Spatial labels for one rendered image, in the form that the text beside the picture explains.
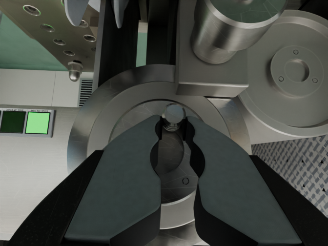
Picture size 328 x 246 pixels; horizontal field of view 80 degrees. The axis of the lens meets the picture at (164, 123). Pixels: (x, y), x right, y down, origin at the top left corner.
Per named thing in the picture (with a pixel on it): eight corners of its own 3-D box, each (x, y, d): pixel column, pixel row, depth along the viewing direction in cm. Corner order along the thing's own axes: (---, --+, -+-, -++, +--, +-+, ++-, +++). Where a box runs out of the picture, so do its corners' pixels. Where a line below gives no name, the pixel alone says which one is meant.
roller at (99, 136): (232, 84, 16) (235, 232, 15) (187, 127, 42) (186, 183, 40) (93, 77, 16) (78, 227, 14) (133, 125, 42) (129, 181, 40)
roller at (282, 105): (356, 11, 18) (374, 140, 17) (242, 94, 44) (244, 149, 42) (229, 5, 18) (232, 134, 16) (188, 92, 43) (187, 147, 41)
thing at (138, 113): (88, 182, 13) (131, 83, 14) (97, 178, 15) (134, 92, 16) (193, 224, 13) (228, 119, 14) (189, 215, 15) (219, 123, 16)
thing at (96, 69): (112, -74, 21) (96, 97, 18) (136, 47, 44) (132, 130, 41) (108, -75, 21) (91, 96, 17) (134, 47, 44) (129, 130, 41)
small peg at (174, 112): (158, 120, 11) (167, 98, 11) (158, 127, 14) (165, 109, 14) (181, 130, 11) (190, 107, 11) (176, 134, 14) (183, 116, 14)
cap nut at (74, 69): (79, 62, 49) (78, 79, 49) (85, 68, 53) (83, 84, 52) (65, 61, 49) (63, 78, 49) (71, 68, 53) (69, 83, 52)
